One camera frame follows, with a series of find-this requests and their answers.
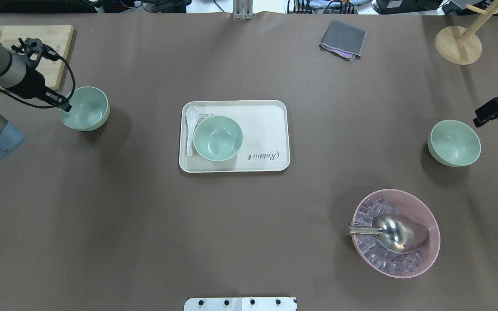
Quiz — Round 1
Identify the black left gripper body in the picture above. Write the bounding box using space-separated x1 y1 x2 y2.
25 71 67 107

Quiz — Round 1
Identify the green bowl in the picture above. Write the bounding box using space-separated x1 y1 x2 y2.
192 116 245 162
59 86 110 132
427 120 482 167

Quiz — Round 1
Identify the bamboo cutting board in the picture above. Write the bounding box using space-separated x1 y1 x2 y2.
0 25 75 91

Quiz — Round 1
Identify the wooden mug tree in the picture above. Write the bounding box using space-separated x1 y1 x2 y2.
435 0 498 65

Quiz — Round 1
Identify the white ceramic spoon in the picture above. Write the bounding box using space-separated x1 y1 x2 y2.
186 105 199 157

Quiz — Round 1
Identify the pink bowl with ice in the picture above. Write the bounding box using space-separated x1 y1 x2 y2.
350 189 441 278

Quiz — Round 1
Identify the green bowl on tray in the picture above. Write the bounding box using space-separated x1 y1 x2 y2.
192 116 245 162

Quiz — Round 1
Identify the metal ice scoop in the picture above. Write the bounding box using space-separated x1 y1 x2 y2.
345 214 429 254

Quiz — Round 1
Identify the grey folded cloth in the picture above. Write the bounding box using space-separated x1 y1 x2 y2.
318 20 368 61

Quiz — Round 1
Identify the cream rabbit serving tray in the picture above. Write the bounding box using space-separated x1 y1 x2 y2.
178 100 291 173

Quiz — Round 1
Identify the black camera cable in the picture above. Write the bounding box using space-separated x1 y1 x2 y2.
0 56 76 109

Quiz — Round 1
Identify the aluminium frame post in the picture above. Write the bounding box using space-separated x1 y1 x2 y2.
232 0 254 20

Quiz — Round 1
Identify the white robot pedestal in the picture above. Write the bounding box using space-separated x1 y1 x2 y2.
183 296 298 311

